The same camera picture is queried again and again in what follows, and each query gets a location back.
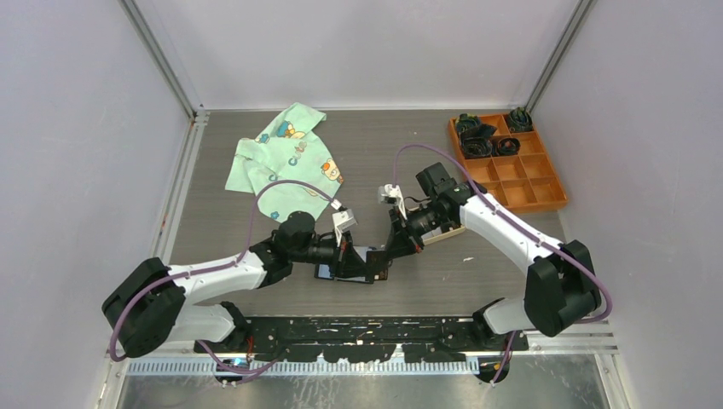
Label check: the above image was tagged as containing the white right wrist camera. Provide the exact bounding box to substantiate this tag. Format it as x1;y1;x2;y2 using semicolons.
377;184;407;220

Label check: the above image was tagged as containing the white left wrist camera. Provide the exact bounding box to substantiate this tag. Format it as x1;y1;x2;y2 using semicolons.
332;209;357;245

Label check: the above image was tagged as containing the green cartoon print cloth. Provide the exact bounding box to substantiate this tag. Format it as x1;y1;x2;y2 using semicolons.
225;102;344;222

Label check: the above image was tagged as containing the dark rolled belt back left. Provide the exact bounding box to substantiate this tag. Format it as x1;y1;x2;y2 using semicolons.
455;113;497;139

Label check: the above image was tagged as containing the beige oval tray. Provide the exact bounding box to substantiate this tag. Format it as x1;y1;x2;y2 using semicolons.
421;222;466;246

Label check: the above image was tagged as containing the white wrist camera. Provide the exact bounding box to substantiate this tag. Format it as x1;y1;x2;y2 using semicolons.
377;184;407;220
332;209;357;245

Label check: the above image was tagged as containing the dark rolled belt front left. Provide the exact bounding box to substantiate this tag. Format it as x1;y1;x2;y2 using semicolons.
460;136;495;159

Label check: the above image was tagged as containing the orange compartment organizer box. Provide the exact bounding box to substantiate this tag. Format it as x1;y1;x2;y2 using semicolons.
447;112;569;214

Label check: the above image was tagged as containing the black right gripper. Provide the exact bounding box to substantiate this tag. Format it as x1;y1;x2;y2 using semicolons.
382;200;450;262

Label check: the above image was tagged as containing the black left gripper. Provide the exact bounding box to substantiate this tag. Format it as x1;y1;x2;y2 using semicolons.
291;228;371;280

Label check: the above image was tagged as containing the dark rolled belt back right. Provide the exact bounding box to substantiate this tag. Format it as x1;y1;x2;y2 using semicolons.
504;107;534;134

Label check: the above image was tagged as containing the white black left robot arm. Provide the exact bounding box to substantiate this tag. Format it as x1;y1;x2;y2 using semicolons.
101;210;378;362

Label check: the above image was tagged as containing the aluminium front rail frame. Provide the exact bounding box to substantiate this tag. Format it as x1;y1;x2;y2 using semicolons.
123;316;619;383

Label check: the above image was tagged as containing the dark rolled belt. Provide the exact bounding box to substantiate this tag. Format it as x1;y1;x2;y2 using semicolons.
460;136;495;159
504;107;534;134
455;113;497;139
493;137;521;157

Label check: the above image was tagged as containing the black leather card holder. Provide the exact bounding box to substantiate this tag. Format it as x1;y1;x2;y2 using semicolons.
314;246;392;285

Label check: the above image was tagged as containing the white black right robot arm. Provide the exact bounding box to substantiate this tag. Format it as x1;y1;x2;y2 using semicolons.
378;163;603;350

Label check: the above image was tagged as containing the dark rolled belt front right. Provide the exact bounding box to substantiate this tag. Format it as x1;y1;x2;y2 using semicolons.
493;137;521;157

